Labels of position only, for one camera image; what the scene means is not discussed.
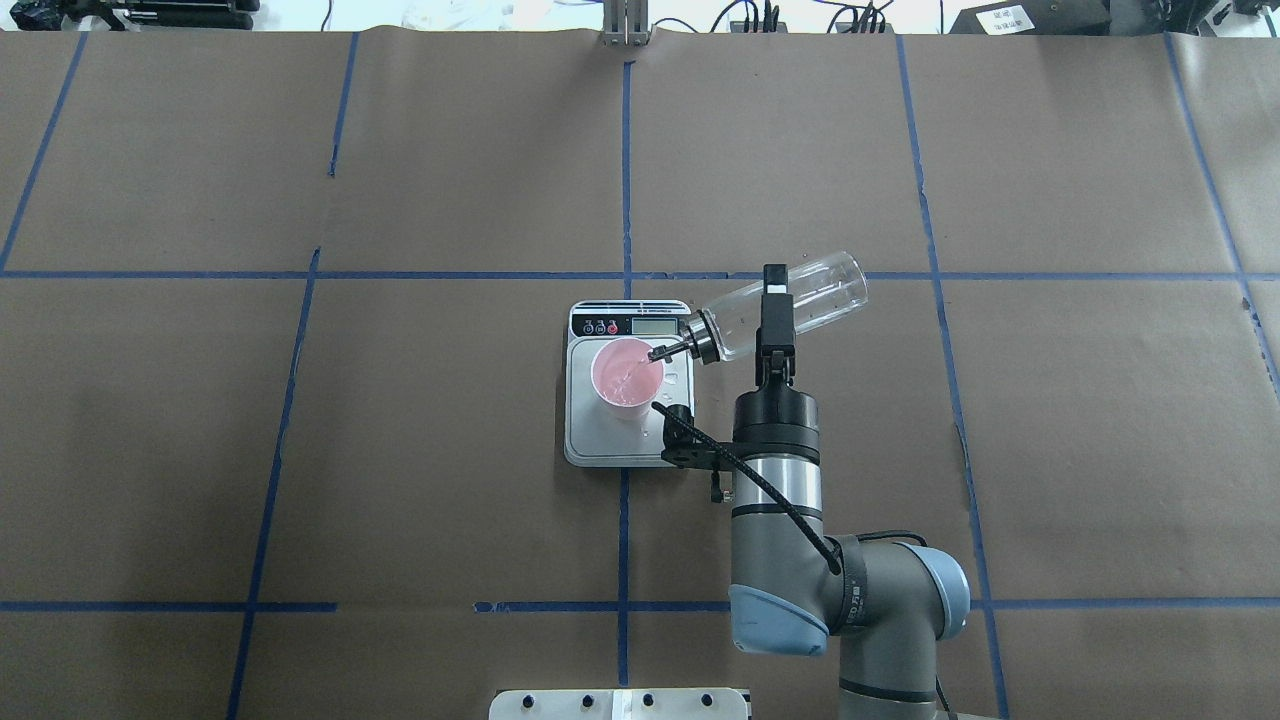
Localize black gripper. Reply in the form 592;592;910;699
733;264;820;462

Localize clear glass sauce bottle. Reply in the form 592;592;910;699
646;251;869;365

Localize pink plastic cup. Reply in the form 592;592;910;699
590;337;664;421

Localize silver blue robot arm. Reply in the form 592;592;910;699
721;252;972;719

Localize black labelled box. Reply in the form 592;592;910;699
946;1;1112;36

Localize black folded tripod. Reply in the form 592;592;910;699
3;1;262;31

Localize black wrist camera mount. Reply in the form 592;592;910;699
650;401;739;503

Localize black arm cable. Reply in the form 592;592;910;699
652;402;961;720

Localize black power strip cables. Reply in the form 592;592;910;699
710;0;946;36

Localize aluminium frame post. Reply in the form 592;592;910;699
600;0;652;47

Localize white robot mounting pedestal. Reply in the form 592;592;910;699
488;687;753;719

